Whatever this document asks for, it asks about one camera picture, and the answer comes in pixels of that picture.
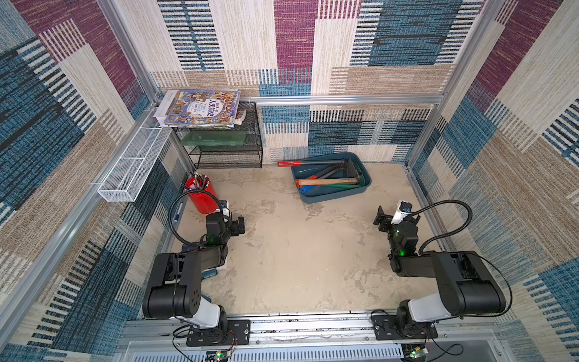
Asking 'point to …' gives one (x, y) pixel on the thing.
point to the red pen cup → (202, 196)
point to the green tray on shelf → (214, 138)
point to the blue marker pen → (178, 213)
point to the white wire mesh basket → (126, 179)
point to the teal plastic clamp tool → (207, 274)
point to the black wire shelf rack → (248, 155)
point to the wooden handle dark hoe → (301, 182)
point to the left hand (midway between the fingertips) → (230, 216)
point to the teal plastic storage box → (361, 161)
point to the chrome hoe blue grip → (304, 188)
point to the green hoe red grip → (353, 185)
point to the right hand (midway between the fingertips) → (392, 211)
